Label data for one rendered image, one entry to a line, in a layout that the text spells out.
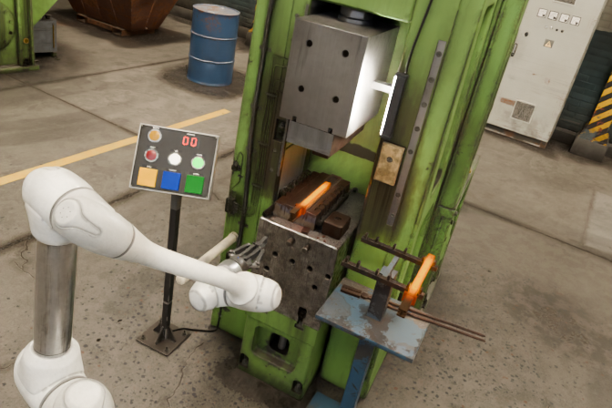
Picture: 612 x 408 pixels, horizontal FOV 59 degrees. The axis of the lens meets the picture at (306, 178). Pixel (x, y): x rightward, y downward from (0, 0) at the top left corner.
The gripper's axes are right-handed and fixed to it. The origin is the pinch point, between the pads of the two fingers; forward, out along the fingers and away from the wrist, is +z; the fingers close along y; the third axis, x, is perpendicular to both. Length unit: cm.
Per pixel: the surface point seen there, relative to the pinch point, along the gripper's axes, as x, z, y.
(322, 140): 33.0, 34.9, 3.5
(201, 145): 16, 27, -47
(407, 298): 4, -2, 57
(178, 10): -88, 691, -548
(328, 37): 73, 35, -3
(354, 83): 59, 35, 11
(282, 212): -5.3, 35.0, -7.8
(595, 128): -61, 583, 164
